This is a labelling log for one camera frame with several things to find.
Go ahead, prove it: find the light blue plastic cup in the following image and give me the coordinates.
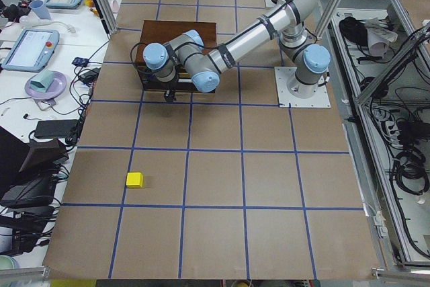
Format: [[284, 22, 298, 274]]
[[29, 0, 51, 20]]

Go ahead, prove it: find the near teach pendant tablet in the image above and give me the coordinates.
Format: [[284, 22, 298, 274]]
[[1, 28, 60, 73]]

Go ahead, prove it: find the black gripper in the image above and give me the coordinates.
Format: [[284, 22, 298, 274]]
[[159, 79, 178, 103]]

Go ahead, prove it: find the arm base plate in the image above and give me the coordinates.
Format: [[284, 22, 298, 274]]
[[274, 67, 331, 109]]

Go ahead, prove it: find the yellow block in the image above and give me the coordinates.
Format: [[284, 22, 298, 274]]
[[126, 172, 144, 188]]

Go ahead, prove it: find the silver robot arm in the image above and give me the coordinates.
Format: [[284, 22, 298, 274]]
[[136, 0, 331, 102]]

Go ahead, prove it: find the teal box on plate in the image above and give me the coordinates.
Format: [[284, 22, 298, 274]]
[[30, 69, 54, 93]]

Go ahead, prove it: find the purple plate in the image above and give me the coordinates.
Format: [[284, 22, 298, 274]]
[[24, 69, 67, 100]]

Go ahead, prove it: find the pink cup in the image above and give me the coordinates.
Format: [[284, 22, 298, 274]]
[[109, 0, 120, 13]]

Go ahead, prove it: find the small blue device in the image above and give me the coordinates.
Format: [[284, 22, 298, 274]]
[[72, 57, 89, 67]]

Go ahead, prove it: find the black flat power brick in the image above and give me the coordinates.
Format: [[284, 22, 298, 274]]
[[34, 119, 78, 139]]

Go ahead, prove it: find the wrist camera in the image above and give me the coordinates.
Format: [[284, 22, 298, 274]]
[[140, 72, 156, 89]]

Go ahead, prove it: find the dark wooden drawer box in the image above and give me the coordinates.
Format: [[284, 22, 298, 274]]
[[134, 19, 218, 94]]

